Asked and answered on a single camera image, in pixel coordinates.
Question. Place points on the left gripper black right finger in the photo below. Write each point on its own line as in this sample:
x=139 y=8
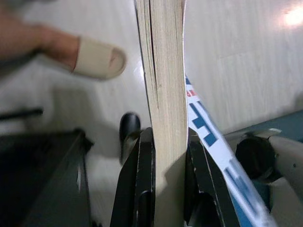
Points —
x=203 y=201

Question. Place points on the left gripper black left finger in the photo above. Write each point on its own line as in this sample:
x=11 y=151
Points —
x=142 y=189

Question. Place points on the white book with blue letters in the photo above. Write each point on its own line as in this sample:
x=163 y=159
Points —
x=165 y=71

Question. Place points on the black robot foot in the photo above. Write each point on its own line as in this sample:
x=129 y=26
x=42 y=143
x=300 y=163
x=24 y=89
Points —
x=130 y=127

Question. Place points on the brown cardboard box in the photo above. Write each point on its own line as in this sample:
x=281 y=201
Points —
x=42 y=177

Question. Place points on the dark blue bed base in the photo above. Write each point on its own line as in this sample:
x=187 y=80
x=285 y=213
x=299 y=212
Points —
x=284 y=123

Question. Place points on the grey rubber slipper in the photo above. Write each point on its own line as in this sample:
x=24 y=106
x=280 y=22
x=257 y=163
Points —
x=99 y=61

